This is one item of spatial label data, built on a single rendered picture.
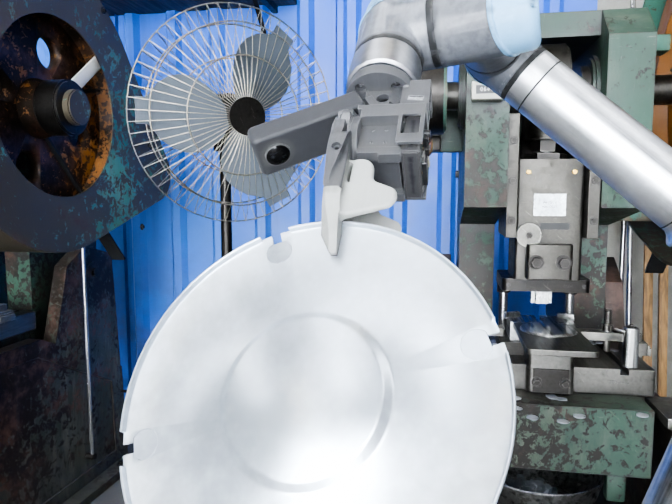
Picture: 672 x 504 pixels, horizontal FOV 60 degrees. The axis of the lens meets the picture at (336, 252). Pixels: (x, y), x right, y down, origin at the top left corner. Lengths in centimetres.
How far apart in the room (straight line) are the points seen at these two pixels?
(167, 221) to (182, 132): 138
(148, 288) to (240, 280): 253
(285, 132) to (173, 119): 101
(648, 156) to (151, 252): 252
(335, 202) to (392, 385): 15
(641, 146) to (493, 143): 66
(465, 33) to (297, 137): 21
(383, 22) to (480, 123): 75
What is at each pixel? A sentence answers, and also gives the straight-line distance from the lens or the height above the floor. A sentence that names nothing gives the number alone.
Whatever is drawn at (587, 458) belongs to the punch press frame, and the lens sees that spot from 141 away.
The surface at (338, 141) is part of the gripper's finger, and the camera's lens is 49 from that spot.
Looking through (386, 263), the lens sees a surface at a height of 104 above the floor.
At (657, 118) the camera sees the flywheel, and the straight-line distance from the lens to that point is 189.
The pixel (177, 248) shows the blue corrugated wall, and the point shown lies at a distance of 289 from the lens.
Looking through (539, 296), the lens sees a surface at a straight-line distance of 151.
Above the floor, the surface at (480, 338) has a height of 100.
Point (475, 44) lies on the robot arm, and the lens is 65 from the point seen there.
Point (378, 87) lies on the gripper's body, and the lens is 59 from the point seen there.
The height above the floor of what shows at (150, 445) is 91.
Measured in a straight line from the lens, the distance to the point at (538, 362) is 139.
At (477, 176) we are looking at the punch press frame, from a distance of 137.
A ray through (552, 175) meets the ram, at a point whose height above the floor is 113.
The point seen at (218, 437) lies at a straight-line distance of 45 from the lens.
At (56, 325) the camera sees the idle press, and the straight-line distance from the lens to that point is 219.
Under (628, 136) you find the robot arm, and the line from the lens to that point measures 75.
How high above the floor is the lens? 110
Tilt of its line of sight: 6 degrees down
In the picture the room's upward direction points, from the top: straight up
